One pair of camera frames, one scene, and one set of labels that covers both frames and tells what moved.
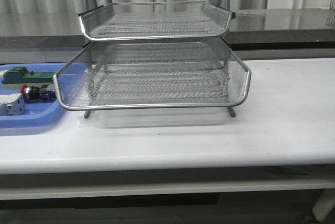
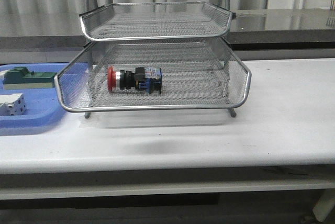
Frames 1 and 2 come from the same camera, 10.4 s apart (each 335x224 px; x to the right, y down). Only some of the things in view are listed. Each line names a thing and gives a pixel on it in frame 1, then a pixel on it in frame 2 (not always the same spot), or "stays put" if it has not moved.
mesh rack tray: (140, 75) stays put
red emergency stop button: (45, 92) to (149, 78)
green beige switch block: (14, 78) stays put
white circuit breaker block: (12, 104) stays put
